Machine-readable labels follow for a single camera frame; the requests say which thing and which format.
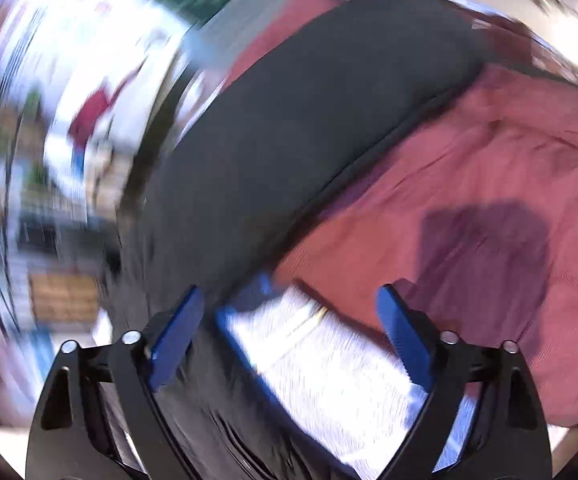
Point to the red cloth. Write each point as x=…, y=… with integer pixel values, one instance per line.
x=94, y=110

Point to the black jacket with orange patches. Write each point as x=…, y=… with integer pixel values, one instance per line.
x=294, y=135

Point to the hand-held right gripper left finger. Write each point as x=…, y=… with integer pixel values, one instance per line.
x=176, y=332

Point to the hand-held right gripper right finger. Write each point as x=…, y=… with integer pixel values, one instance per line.
x=404, y=335

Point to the maroon cloth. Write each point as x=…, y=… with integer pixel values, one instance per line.
x=469, y=170

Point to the blue white plaid blanket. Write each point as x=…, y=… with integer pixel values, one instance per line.
x=329, y=360

